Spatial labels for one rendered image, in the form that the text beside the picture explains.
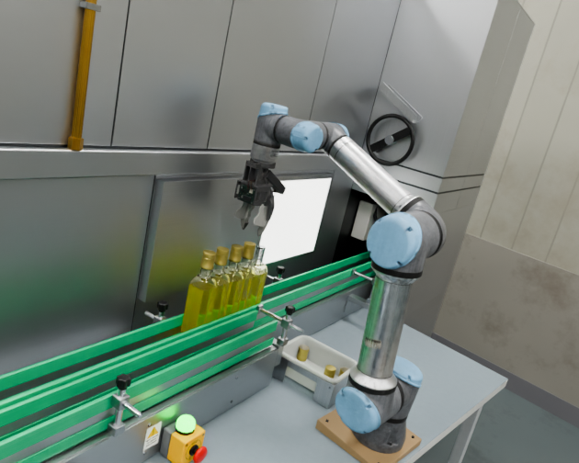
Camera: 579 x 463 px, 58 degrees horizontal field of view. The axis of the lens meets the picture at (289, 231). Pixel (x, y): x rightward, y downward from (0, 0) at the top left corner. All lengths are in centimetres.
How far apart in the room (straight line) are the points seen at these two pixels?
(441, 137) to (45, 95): 150
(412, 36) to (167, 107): 122
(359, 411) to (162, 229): 67
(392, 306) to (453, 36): 130
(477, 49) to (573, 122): 157
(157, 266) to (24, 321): 36
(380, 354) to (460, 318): 271
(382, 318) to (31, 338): 80
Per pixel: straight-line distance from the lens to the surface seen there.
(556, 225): 365
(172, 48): 133
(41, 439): 109
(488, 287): 381
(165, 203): 138
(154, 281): 146
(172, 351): 134
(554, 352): 378
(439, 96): 219
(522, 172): 371
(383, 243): 114
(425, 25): 226
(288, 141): 134
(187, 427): 127
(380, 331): 122
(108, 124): 125
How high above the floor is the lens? 163
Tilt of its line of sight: 16 degrees down
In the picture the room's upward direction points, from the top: 13 degrees clockwise
